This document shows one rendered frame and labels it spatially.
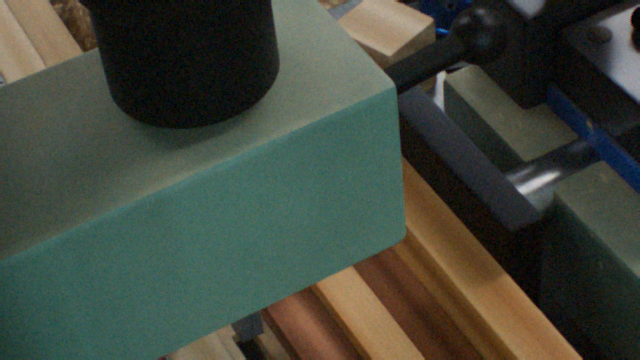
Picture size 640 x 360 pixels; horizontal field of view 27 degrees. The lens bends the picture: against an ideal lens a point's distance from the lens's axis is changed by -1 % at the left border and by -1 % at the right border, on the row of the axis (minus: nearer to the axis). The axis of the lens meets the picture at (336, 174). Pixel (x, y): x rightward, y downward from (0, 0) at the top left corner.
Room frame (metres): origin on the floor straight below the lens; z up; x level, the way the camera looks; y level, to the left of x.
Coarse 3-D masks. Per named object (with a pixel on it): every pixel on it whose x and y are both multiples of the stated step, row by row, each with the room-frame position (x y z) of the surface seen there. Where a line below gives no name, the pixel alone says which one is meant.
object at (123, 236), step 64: (64, 64) 0.32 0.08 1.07; (320, 64) 0.30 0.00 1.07; (0, 128) 0.29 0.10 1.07; (64, 128) 0.29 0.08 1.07; (128, 128) 0.28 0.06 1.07; (256, 128) 0.28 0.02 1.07; (320, 128) 0.28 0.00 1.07; (384, 128) 0.29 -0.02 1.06; (0, 192) 0.26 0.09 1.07; (64, 192) 0.26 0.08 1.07; (128, 192) 0.26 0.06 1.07; (192, 192) 0.26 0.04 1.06; (256, 192) 0.27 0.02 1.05; (320, 192) 0.28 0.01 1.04; (384, 192) 0.29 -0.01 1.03; (0, 256) 0.24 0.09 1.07; (64, 256) 0.24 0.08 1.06; (128, 256) 0.25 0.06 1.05; (192, 256) 0.26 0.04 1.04; (256, 256) 0.27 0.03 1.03; (320, 256) 0.28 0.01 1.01; (0, 320) 0.23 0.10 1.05; (64, 320) 0.24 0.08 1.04; (128, 320) 0.25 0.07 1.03; (192, 320) 0.26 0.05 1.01
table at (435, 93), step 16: (48, 0) 0.58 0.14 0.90; (352, 0) 0.55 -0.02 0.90; (336, 16) 0.53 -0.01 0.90; (432, 96) 0.47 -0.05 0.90; (544, 288) 0.34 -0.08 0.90; (544, 304) 0.33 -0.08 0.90; (560, 320) 0.33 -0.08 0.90; (576, 336) 0.32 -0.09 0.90; (576, 352) 0.31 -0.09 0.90; (592, 352) 0.31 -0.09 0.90
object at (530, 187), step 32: (416, 96) 0.36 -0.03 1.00; (416, 128) 0.35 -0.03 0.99; (448, 128) 0.35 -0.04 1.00; (416, 160) 0.35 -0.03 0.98; (448, 160) 0.33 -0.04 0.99; (480, 160) 0.33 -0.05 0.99; (544, 160) 0.36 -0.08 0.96; (576, 160) 0.35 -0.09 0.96; (448, 192) 0.33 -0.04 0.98; (480, 192) 0.31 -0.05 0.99; (512, 192) 0.31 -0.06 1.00; (544, 192) 0.34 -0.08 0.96; (480, 224) 0.31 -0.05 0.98; (512, 224) 0.30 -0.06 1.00; (544, 224) 0.34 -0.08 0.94; (512, 256) 0.29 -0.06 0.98
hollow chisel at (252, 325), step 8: (256, 312) 0.30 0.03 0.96; (240, 320) 0.29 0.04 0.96; (248, 320) 0.30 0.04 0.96; (256, 320) 0.30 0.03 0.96; (232, 328) 0.30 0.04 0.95; (240, 328) 0.29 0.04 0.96; (248, 328) 0.30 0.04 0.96; (256, 328) 0.30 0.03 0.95; (240, 336) 0.29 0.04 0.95; (248, 336) 0.30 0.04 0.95
